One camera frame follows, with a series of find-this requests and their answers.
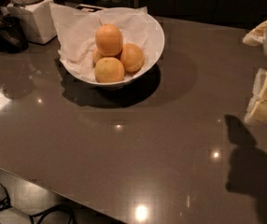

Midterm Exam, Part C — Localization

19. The white paper napkin liner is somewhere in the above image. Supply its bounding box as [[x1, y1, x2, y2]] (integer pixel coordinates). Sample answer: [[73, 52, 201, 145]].
[[50, 4, 148, 83]]

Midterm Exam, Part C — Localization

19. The small box behind bowl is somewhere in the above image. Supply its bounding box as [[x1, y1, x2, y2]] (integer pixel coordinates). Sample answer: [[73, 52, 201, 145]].
[[75, 4, 105, 12]]

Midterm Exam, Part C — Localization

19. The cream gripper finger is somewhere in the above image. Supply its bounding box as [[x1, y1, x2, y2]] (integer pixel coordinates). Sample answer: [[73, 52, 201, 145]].
[[243, 21, 267, 46]]

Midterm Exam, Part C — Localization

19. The black floor cable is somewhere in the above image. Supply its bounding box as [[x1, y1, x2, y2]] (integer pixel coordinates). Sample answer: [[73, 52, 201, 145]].
[[0, 166, 77, 224]]

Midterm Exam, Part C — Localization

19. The white ceramic bowl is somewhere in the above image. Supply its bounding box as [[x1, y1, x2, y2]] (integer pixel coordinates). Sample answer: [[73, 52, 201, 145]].
[[59, 7, 166, 89]]

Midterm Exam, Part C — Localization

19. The white ceramic jar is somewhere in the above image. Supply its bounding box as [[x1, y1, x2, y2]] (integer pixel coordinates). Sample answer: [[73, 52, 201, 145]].
[[7, 0, 56, 45]]

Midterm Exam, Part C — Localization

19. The hidden back orange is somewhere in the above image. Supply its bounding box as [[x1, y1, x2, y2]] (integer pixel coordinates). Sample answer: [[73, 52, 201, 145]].
[[92, 49, 103, 63]]

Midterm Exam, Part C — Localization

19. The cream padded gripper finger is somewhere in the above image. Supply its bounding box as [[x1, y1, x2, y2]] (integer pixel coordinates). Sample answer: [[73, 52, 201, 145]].
[[245, 68, 267, 126]]

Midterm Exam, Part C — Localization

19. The dark pan with handle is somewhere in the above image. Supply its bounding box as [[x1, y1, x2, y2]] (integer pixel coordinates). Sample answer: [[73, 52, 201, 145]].
[[0, 17, 29, 53]]

